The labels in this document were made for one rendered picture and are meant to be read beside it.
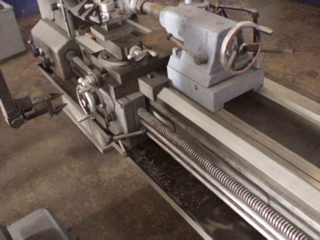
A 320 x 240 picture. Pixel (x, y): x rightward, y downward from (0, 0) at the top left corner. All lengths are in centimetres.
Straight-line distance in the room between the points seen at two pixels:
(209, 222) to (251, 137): 47
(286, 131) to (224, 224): 50
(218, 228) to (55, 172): 142
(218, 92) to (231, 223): 59
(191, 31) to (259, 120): 51
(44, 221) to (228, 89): 118
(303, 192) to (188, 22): 86
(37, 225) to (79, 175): 69
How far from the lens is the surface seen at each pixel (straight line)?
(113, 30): 198
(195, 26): 169
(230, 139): 151
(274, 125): 179
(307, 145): 170
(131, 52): 183
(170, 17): 183
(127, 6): 221
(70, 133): 313
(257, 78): 178
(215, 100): 164
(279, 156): 147
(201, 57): 162
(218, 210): 183
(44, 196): 267
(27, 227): 216
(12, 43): 458
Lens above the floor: 180
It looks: 36 degrees down
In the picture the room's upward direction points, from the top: 7 degrees counter-clockwise
